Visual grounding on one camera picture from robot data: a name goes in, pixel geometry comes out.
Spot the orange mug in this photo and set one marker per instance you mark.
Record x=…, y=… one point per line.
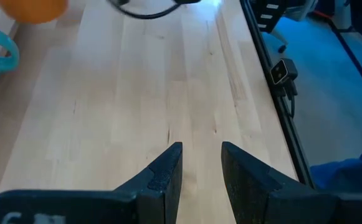
x=31, y=11

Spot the white chair leg caster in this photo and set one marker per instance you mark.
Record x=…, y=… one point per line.
x=282, y=48

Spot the blue cloth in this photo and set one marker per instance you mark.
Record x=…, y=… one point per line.
x=349, y=174

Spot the white post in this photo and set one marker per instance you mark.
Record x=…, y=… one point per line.
x=342, y=15

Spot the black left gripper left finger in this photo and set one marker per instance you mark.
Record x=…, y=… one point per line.
x=155, y=196

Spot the black metal rack frame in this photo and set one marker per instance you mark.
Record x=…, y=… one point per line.
x=292, y=140

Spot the black box white labels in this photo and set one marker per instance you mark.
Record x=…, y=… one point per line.
x=268, y=18

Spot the dark floor bar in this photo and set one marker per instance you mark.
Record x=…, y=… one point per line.
x=355, y=62

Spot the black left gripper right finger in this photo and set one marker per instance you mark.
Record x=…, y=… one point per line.
x=255, y=193

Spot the black table-level camera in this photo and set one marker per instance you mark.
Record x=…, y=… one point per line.
x=282, y=72

